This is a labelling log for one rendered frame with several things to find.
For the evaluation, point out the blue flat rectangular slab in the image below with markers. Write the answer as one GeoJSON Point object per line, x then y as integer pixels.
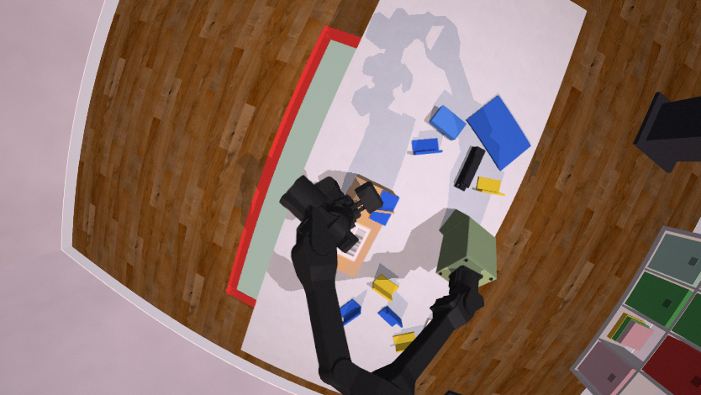
{"type": "Point", "coordinates": [499, 133]}

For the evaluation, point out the blue box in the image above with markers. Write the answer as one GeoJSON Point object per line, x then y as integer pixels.
{"type": "Point", "coordinates": [447, 123]}

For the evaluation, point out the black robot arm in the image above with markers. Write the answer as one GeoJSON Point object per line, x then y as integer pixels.
{"type": "Point", "coordinates": [315, 261]}

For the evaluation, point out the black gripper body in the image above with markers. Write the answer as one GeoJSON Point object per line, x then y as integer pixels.
{"type": "Point", "coordinates": [369, 198]}

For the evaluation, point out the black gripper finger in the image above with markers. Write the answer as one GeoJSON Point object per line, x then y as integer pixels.
{"type": "Point", "coordinates": [359, 214]}

